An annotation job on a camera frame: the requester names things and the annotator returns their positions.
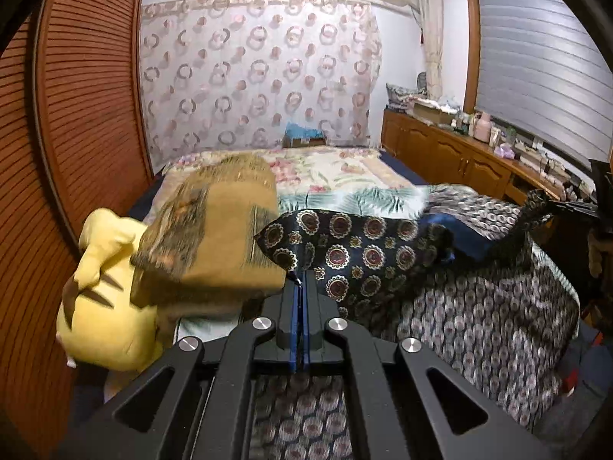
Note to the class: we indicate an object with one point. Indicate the purple tissue pack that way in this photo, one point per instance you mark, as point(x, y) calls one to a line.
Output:
point(505, 152)

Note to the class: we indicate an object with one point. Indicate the cream window curtain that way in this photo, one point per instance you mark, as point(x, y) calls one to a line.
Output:
point(431, 33)

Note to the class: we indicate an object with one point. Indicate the person's right hand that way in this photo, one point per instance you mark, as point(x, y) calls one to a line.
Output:
point(601, 254)

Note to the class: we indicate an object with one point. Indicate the brown gold pillow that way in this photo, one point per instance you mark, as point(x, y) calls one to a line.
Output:
point(215, 230)

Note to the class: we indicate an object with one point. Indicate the circle-print sheer curtain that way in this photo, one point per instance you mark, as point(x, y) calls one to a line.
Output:
point(258, 76)

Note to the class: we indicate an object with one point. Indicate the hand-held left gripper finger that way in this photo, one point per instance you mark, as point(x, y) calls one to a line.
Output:
point(306, 335)
point(294, 335)

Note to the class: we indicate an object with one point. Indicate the grey window blind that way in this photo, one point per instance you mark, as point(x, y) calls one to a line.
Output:
point(541, 57)

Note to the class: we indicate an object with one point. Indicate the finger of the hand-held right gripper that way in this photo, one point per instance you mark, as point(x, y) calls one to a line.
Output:
point(574, 208)

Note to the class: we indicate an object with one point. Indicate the pile of folded cloth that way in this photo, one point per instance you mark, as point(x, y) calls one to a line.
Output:
point(402, 96)

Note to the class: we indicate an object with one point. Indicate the yellow plush toy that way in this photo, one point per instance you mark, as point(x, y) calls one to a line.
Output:
point(105, 306)

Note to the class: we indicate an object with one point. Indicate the navy circle-print satin pajama top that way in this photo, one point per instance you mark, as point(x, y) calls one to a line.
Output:
point(373, 254)

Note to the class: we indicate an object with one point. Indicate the floral bed sheet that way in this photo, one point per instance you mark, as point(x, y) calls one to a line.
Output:
point(402, 167)

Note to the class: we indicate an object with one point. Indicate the pink bottle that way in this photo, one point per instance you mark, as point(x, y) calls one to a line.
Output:
point(482, 127)

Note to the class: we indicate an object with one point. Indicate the box with blue cloth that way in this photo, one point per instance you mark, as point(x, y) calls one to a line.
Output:
point(304, 135)

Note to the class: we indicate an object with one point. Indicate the cardboard box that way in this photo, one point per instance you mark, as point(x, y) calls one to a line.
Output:
point(431, 114)

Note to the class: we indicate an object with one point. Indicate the wooden sideboard cabinet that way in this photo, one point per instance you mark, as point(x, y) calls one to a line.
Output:
point(445, 153)

